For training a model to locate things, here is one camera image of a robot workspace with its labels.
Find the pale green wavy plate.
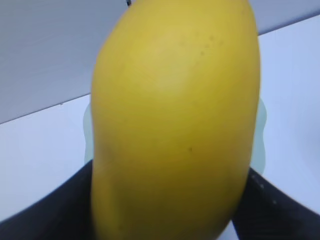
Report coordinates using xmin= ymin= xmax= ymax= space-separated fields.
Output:
xmin=83 ymin=98 xmax=267 ymax=175

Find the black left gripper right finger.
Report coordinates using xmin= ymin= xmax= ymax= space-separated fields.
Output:
xmin=232 ymin=168 xmax=320 ymax=240

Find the yellow mango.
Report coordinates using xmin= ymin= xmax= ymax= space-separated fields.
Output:
xmin=90 ymin=0 xmax=261 ymax=240

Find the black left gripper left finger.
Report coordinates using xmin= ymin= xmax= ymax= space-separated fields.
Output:
xmin=0 ymin=161 xmax=96 ymax=240

